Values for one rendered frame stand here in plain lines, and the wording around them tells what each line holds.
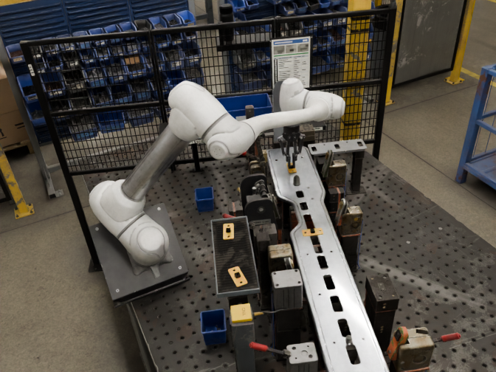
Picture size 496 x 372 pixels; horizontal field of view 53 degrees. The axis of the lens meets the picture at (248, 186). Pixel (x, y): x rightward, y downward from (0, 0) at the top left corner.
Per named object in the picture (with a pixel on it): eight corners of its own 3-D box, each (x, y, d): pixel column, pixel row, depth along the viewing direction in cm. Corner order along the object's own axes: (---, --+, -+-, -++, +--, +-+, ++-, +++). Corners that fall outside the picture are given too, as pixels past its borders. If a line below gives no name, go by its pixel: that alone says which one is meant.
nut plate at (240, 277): (248, 283, 160) (247, 280, 160) (237, 287, 159) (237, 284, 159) (238, 266, 167) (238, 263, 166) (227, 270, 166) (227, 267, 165)
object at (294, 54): (311, 88, 276) (312, 34, 258) (271, 92, 275) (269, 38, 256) (310, 87, 277) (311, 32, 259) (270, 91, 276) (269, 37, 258)
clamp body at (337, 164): (347, 224, 251) (351, 167, 230) (324, 226, 250) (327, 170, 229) (342, 212, 258) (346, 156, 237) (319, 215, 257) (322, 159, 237)
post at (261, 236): (272, 309, 209) (270, 239, 185) (260, 311, 209) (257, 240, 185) (271, 300, 213) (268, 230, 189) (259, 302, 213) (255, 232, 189)
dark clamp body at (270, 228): (285, 302, 212) (284, 235, 190) (255, 305, 212) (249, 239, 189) (280, 283, 221) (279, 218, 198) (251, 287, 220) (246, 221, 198)
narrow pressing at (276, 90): (295, 139, 261) (295, 79, 241) (274, 142, 260) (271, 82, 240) (295, 139, 261) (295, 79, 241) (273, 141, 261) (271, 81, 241)
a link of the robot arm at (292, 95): (275, 115, 220) (303, 120, 215) (274, 83, 211) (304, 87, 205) (285, 105, 227) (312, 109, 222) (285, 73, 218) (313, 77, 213)
